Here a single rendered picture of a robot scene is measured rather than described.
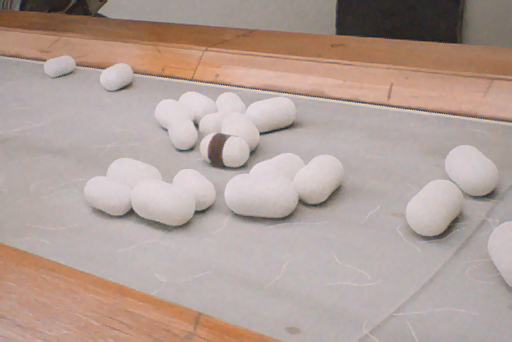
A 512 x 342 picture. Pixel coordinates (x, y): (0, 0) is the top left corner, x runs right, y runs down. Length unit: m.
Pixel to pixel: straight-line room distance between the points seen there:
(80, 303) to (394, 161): 0.23
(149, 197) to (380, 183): 0.13
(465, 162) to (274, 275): 0.13
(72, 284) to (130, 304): 0.03
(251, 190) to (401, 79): 0.22
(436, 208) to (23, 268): 0.18
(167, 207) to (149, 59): 0.33
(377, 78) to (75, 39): 0.33
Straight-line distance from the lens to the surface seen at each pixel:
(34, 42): 0.78
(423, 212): 0.33
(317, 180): 0.36
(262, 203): 0.35
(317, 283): 0.30
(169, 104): 0.49
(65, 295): 0.26
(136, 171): 0.38
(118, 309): 0.25
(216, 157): 0.42
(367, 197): 0.38
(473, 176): 0.37
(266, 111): 0.47
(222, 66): 0.61
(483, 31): 2.48
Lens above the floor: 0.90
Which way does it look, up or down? 22 degrees down
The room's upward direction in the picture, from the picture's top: 3 degrees counter-clockwise
